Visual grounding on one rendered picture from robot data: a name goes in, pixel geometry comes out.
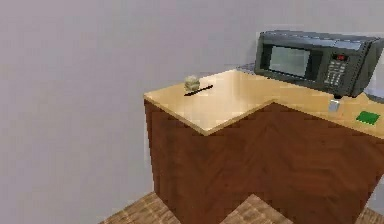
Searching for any pale green lumpy food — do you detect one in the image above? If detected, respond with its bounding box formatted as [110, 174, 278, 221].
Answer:
[184, 75, 201, 92]

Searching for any thin black stick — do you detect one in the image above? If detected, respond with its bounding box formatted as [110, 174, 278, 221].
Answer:
[183, 84, 214, 98]

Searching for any small grey shaker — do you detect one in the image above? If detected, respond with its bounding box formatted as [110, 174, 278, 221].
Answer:
[328, 98, 341, 113]

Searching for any dark grey microwave oven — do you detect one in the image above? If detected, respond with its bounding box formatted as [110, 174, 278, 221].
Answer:
[253, 30, 384, 99]

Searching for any white rounded appliance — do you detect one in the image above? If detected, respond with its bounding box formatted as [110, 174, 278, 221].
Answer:
[363, 49, 384, 104]

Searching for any brown wooden kitchen counter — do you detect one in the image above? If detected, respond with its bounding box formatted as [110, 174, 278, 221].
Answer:
[143, 68, 384, 224]

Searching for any flat green square sponge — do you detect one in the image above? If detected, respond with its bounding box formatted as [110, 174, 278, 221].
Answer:
[355, 110, 381, 126]

